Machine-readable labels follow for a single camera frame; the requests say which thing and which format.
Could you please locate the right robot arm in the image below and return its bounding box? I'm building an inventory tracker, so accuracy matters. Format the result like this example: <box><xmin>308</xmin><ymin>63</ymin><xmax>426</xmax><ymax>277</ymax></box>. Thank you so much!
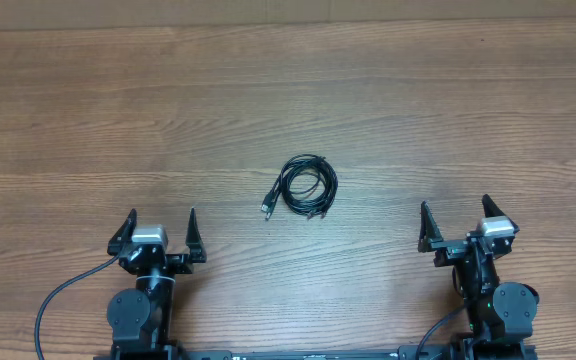
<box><xmin>414</xmin><ymin>194</ymin><xmax>540</xmax><ymax>359</ymax></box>

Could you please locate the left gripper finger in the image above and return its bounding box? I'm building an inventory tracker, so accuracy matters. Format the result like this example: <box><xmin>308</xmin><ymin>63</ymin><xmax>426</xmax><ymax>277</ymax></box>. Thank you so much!
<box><xmin>107</xmin><ymin>209</ymin><xmax>137</xmax><ymax>256</ymax></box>
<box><xmin>185</xmin><ymin>208</ymin><xmax>207</xmax><ymax>263</ymax></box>

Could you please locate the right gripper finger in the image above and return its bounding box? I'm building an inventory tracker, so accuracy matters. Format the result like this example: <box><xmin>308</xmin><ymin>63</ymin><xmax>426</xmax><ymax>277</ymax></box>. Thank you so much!
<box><xmin>481</xmin><ymin>194</ymin><xmax>520</xmax><ymax>233</ymax></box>
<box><xmin>418</xmin><ymin>201</ymin><xmax>443</xmax><ymax>253</ymax></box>

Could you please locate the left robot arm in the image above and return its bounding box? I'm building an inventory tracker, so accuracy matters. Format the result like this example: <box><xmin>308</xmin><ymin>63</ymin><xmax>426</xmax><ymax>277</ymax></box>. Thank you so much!
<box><xmin>106</xmin><ymin>210</ymin><xmax>207</xmax><ymax>359</ymax></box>

